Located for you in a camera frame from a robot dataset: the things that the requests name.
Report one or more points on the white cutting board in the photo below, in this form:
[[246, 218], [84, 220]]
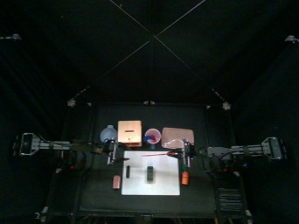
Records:
[[163, 186]]

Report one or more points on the blue plastic utensil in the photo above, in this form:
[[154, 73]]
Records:
[[147, 139]]

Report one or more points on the light blue bowl with spout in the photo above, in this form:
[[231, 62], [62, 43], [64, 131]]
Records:
[[108, 134]]

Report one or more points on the wooden box with red drawer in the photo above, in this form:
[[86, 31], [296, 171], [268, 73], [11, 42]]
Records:
[[130, 131]]

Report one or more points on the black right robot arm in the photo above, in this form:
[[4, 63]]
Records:
[[248, 150]]

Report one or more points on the salmon coloured toy block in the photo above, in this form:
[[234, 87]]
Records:
[[116, 182]]

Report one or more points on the orange toy carrot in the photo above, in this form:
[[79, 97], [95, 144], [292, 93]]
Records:
[[184, 178]]

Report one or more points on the red plastic cup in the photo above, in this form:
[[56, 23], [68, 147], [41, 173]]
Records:
[[155, 132]]

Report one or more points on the silver frame clamp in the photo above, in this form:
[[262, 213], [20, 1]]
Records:
[[291, 38], [13, 37], [71, 102], [226, 106]]

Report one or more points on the black printed label panel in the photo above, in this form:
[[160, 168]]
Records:
[[230, 201]]

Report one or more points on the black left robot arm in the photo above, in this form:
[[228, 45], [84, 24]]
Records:
[[54, 145]]

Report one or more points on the pink plastic tray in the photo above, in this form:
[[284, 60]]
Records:
[[176, 134]]

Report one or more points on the small blue object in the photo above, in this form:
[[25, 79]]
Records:
[[152, 147]]

